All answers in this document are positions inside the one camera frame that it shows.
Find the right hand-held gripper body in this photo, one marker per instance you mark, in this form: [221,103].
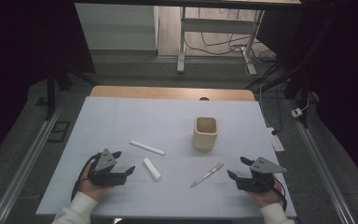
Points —
[261,180]

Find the thin white marker pen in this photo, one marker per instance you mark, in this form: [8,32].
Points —
[147,148]

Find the clear pen with red clip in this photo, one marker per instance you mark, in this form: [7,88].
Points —
[206,175]

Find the metal floor rail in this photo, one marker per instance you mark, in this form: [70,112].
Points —
[323,165]
[24,168]

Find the small white adapter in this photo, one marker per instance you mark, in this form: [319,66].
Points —
[296,112]

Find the white cabinet panel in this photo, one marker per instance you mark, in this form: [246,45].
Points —
[118,28]

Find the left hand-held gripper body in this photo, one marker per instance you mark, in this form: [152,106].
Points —
[105,174]

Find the person's right hand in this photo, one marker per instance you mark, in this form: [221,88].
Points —
[268,199]

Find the white desk frame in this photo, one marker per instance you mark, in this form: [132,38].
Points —
[217,25]

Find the person's left hand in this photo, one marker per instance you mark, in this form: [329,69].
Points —
[88,188]

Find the white power strip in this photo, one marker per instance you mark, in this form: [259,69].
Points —
[276,143]

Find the thick white tube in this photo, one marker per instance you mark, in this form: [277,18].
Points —
[152,169]

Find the black rectangular floor frame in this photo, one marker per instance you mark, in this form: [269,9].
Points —
[51,132]

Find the black stand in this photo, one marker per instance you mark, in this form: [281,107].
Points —
[50,93]
[295,84]

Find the beige square pen holder cup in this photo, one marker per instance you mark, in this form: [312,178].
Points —
[205,140]

